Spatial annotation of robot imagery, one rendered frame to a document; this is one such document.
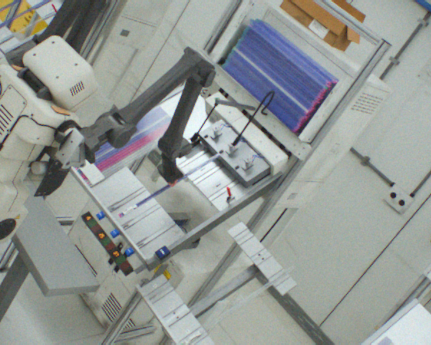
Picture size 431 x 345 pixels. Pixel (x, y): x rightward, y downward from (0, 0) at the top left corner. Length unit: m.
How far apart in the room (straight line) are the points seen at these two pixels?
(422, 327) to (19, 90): 1.64
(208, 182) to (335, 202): 1.66
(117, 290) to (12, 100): 1.35
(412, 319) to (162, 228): 1.03
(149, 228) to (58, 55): 0.90
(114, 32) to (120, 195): 1.28
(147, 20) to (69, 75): 1.87
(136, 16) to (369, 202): 1.84
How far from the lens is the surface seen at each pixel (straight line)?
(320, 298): 4.37
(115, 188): 2.78
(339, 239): 4.26
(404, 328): 2.50
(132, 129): 2.07
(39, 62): 2.08
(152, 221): 2.67
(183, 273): 2.86
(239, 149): 2.79
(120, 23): 3.74
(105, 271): 3.19
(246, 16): 2.95
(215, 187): 2.74
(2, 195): 2.20
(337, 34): 3.06
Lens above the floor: 2.04
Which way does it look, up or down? 21 degrees down
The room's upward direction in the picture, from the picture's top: 34 degrees clockwise
